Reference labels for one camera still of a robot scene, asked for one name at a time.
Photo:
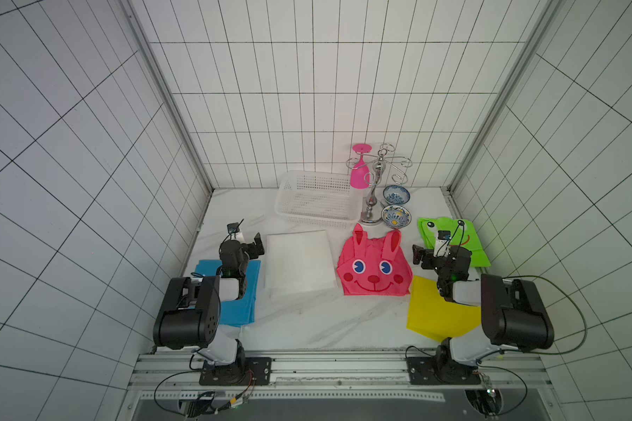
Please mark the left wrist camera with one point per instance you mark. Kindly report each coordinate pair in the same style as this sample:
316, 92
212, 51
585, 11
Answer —
234, 230

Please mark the far blue patterned bowl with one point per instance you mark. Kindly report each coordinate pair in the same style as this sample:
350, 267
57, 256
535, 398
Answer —
396, 195

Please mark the silver metal glass rack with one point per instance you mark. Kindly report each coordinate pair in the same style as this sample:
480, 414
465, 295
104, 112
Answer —
380, 163

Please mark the blue raincoat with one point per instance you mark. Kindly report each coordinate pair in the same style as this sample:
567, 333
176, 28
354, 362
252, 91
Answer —
240, 313

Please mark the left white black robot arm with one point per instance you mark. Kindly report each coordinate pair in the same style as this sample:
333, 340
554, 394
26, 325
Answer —
195, 306

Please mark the green frog face raincoat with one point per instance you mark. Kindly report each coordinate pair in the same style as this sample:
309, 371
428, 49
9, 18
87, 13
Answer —
468, 239

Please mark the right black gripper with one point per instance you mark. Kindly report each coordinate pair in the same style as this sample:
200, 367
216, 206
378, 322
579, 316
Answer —
426, 258

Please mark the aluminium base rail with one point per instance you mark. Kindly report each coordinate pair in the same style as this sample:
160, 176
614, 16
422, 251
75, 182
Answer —
375, 374

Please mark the pink bunny face raincoat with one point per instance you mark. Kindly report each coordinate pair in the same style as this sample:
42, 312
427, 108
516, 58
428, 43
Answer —
374, 267

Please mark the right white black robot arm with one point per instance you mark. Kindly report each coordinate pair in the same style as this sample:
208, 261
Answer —
512, 317

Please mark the pink plastic wine glass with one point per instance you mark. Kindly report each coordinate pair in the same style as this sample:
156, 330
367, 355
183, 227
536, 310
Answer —
359, 177

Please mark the near blue patterned bowl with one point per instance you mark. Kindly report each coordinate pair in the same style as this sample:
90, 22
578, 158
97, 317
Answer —
396, 216

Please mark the white plastic perforated basket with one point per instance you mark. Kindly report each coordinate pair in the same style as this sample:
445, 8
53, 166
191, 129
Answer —
319, 199

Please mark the yellow folded raincoat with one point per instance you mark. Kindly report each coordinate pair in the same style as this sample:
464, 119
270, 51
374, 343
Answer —
433, 317

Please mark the blue patterned bowl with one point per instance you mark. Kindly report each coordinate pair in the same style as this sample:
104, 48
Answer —
396, 195
396, 216

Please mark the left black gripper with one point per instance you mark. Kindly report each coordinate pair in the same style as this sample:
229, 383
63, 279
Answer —
252, 247

